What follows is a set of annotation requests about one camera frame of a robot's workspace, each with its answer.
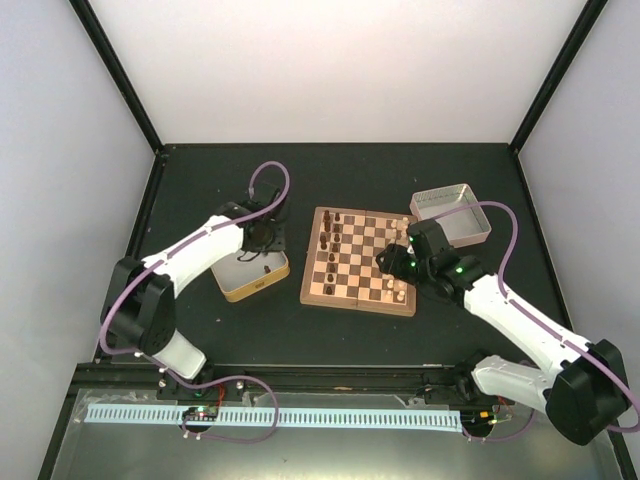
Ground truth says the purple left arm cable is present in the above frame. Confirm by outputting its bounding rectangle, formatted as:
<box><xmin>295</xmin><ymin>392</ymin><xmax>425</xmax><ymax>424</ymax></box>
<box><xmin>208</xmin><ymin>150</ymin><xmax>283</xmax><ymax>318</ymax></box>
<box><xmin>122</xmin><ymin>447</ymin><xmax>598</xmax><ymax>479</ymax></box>
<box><xmin>98</xmin><ymin>160</ymin><xmax>291</xmax><ymax>445</ymax></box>

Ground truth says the black frame post left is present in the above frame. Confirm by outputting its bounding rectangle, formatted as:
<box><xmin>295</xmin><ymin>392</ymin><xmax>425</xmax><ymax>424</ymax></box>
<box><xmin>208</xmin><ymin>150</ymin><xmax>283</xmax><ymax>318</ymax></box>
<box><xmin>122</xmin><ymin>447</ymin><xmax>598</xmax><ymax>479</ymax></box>
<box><xmin>69</xmin><ymin>0</ymin><xmax>163</xmax><ymax>153</ymax></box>

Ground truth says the left controller board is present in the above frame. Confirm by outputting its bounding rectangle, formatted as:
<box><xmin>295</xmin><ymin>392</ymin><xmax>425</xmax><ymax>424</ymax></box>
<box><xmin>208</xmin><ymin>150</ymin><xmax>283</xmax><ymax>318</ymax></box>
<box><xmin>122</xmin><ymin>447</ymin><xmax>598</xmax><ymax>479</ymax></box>
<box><xmin>182</xmin><ymin>406</ymin><xmax>219</xmax><ymax>422</ymax></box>

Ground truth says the black frame post right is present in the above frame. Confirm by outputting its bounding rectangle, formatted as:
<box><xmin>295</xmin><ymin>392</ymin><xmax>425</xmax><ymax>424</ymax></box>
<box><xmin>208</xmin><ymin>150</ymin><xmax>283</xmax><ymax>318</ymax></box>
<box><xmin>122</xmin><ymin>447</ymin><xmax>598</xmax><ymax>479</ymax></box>
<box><xmin>509</xmin><ymin>0</ymin><xmax>608</xmax><ymax>154</ymax></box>

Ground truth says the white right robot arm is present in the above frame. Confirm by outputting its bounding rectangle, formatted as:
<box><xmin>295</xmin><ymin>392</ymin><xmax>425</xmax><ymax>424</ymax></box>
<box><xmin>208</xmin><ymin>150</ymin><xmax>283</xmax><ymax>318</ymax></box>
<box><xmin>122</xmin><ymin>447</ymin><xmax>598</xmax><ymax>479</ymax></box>
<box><xmin>376</xmin><ymin>220</ymin><xmax>639</xmax><ymax>445</ymax></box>

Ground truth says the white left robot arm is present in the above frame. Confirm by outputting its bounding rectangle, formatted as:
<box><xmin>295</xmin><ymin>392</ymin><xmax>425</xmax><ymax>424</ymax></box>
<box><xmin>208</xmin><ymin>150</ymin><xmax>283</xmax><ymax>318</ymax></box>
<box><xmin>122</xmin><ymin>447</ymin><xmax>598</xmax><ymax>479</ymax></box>
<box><xmin>101</xmin><ymin>183</ymin><xmax>289</xmax><ymax>399</ymax></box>

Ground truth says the black mounting rail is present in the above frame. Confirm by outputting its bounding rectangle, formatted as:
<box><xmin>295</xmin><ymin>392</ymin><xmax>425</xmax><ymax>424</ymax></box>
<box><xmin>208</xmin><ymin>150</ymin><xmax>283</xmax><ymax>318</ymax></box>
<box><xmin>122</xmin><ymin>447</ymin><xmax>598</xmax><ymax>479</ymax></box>
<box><xmin>68</xmin><ymin>362</ymin><xmax>498</xmax><ymax>408</ymax></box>

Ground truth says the pink metal tin tray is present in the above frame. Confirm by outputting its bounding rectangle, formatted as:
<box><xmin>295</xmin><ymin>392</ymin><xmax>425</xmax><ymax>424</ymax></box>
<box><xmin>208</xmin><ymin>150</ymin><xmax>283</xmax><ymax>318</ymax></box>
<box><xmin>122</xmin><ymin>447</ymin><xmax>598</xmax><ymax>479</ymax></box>
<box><xmin>409</xmin><ymin>183</ymin><xmax>492</xmax><ymax>248</ymax></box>

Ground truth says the controller board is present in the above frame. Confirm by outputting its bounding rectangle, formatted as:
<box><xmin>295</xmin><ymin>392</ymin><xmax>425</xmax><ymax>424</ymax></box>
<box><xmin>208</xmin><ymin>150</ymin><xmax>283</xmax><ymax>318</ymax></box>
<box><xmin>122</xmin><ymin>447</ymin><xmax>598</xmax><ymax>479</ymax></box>
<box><xmin>460</xmin><ymin>406</ymin><xmax>515</xmax><ymax>428</ymax></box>
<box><xmin>182</xmin><ymin>406</ymin><xmax>219</xmax><ymax>422</ymax></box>

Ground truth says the wooden folding chess board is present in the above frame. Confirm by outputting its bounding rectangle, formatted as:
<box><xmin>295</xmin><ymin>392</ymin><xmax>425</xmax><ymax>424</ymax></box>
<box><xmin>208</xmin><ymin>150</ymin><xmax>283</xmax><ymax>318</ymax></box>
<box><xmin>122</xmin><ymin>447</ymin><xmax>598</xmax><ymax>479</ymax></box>
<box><xmin>300</xmin><ymin>206</ymin><xmax>417</xmax><ymax>317</ymax></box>

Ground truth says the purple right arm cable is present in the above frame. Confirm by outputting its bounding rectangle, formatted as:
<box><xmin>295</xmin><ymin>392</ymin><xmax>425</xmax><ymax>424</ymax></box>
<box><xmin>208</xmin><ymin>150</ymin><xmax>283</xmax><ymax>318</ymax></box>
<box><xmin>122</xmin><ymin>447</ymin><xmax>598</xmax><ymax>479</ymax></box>
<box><xmin>439</xmin><ymin>200</ymin><xmax>640</xmax><ymax>444</ymax></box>

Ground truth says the yellow bear tin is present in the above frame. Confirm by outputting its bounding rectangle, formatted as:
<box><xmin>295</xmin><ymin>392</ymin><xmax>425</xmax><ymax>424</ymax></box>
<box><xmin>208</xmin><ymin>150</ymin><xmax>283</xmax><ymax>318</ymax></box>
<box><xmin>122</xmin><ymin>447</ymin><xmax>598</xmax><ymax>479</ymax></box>
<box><xmin>211</xmin><ymin>250</ymin><xmax>290</xmax><ymax>303</ymax></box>

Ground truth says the white slotted cable duct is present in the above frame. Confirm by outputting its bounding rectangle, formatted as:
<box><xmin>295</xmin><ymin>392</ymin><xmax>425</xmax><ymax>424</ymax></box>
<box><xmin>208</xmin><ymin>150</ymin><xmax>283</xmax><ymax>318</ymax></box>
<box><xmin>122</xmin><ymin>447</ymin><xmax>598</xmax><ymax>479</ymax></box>
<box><xmin>84</xmin><ymin>404</ymin><xmax>462</xmax><ymax>433</ymax></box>

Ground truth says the black frame post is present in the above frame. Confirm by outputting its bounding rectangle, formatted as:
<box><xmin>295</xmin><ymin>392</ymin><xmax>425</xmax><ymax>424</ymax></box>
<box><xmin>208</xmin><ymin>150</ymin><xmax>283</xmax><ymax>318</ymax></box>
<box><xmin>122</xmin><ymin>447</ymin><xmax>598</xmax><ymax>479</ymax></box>
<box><xmin>509</xmin><ymin>0</ymin><xmax>608</xmax><ymax>154</ymax></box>
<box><xmin>69</xmin><ymin>0</ymin><xmax>163</xmax><ymax>153</ymax></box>

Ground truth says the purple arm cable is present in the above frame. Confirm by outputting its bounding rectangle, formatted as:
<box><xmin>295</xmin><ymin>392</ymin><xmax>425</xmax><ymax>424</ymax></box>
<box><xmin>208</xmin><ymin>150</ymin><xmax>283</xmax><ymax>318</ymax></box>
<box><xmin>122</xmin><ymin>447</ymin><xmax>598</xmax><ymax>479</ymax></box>
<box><xmin>439</xmin><ymin>200</ymin><xmax>640</xmax><ymax>444</ymax></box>
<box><xmin>98</xmin><ymin>160</ymin><xmax>291</xmax><ymax>445</ymax></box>

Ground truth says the right controller board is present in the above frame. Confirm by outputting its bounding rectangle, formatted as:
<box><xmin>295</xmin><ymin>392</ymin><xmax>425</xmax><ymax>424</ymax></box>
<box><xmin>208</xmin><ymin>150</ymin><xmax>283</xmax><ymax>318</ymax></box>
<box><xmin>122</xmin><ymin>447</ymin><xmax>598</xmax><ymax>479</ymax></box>
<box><xmin>460</xmin><ymin>406</ymin><xmax>515</xmax><ymax>428</ymax></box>

